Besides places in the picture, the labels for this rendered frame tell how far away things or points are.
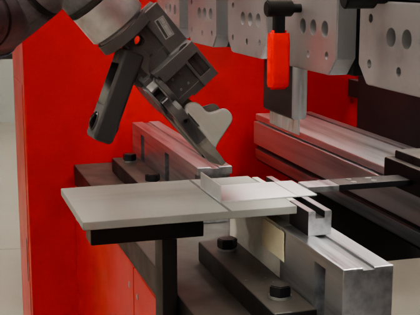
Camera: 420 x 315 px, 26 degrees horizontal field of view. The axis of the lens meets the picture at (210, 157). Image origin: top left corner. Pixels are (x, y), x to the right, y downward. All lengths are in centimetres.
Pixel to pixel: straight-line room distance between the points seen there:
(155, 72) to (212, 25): 25
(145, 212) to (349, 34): 33
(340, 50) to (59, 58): 111
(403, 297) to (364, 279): 282
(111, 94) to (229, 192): 21
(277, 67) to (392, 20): 21
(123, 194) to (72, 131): 82
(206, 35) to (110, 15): 31
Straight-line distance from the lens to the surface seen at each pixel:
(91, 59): 198
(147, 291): 135
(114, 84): 108
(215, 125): 112
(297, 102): 114
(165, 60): 110
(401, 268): 418
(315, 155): 167
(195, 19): 140
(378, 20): 85
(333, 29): 94
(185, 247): 138
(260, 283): 113
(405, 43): 81
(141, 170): 178
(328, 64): 95
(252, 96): 208
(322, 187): 121
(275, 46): 100
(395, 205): 141
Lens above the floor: 127
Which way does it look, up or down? 11 degrees down
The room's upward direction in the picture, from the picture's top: straight up
